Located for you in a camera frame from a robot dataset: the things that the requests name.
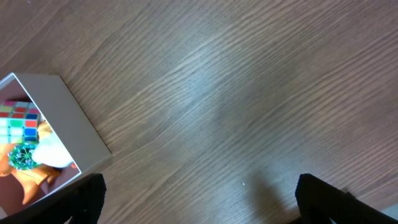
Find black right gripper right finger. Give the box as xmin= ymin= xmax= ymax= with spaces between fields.
xmin=295 ymin=174 xmax=397 ymax=224

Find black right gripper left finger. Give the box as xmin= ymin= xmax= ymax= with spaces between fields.
xmin=1 ymin=174 xmax=106 ymax=224

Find orange dinosaur toy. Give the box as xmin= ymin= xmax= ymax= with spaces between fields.
xmin=1 ymin=144 xmax=60 ymax=205

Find white plush duck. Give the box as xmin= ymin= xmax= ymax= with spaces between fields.
xmin=32 ymin=120 xmax=77 ymax=169

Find green round plastic toy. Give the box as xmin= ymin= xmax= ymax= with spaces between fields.
xmin=7 ymin=141 xmax=41 ymax=170

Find colourful puzzle cube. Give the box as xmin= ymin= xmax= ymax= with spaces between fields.
xmin=1 ymin=101 xmax=41 ymax=144

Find white open cardboard box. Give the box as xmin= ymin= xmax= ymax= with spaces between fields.
xmin=1 ymin=73 xmax=111 ymax=219

